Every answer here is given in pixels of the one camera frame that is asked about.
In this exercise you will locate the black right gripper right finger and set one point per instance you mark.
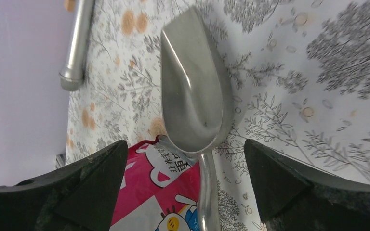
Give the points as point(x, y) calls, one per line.
point(291, 196)

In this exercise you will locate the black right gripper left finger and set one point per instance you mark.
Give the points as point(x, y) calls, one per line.
point(78, 197)

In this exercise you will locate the cat print pet food bag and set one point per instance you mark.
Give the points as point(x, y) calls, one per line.
point(159, 190)

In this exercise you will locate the metal food scoop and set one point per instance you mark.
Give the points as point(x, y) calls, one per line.
point(196, 100)

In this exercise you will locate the grey toy microphone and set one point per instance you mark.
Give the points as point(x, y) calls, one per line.
point(72, 74)

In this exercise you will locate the floral patterned table mat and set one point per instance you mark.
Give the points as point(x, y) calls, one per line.
point(300, 73)

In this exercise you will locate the beige wooden block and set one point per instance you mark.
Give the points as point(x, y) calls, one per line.
point(69, 5)

